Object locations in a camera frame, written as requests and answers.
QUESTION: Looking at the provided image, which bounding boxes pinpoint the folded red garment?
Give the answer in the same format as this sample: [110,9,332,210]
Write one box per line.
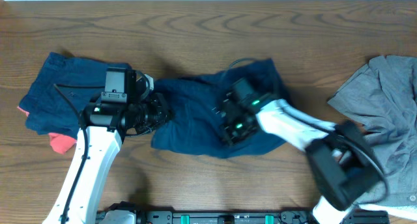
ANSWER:
[17,106,77,154]

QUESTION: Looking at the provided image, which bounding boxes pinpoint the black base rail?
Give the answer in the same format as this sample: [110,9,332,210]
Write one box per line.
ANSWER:
[96,201,390,224]

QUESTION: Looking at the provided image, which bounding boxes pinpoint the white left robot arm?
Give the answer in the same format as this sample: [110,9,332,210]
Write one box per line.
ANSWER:
[45,92,171,223]

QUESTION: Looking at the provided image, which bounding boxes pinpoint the navy blue shorts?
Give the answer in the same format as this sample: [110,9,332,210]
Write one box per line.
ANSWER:
[19,53,131,138]
[151,59,292,158]

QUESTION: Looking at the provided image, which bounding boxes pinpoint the folded navy blue shorts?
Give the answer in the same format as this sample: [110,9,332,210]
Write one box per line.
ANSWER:
[19,53,131,138]

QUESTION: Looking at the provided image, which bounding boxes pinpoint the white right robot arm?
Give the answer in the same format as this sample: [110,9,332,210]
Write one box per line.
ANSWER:
[218,91,387,223]

